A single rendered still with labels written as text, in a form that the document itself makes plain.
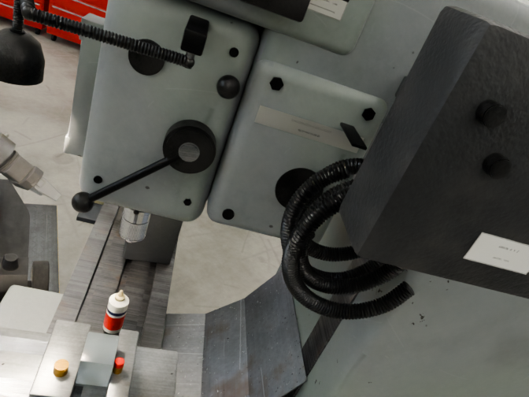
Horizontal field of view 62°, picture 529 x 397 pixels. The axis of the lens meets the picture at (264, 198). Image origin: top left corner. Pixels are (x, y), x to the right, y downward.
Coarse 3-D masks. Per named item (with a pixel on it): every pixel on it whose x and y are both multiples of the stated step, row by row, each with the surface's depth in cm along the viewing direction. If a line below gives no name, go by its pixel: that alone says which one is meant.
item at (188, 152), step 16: (176, 128) 57; (192, 128) 57; (208, 128) 59; (176, 144) 58; (192, 144) 58; (208, 144) 58; (160, 160) 59; (176, 160) 59; (192, 160) 59; (208, 160) 60; (128, 176) 60; (144, 176) 60; (80, 192) 62; (96, 192) 61; (112, 192) 61; (80, 208) 61
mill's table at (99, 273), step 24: (120, 216) 130; (96, 240) 116; (120, 240) 119; (96, 264) 109; (120, 264) 112; (144, 264) 115; (72, 288) 101; (96, 288) 103; (120, 288) 107; (144, 288) 108; (168, 288) 111; (72, 312) 95; (96, 312) 97; (144, 312) 104; (144, 336) 96
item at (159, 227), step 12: (156, 216) 108; (156, 228) 111; (168, 228) 111; (180, 228) 112; (144, 240) 112; (156, 240) 113; (168, 240) 113; (132, 252) 113; (144, 252) 114; (156, 252) 115; (168, 252) 115; (168, 264) 118
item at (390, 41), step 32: (384, 0) 52; (416, 0) 53; (448, 0) 53; (480, 0) 53; (512, 0) 54; (384, 32) 54; (416, 32) 55; (288, 64) 56; (320, 64) 56; (352, 64) 56; (384, 64) 56; (384, 96) 59
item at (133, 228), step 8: (128, 216) 76; (136, 216) 76; (144, 216) 77; (120, 224) 79; (128, 224) 77; (136, 224) 77; (144, 224) 78; (120, 232) 79; (128, 232) 78; (136, 232) 78; (144, 232) 80; (128, 240) 79; (136, 240) 79
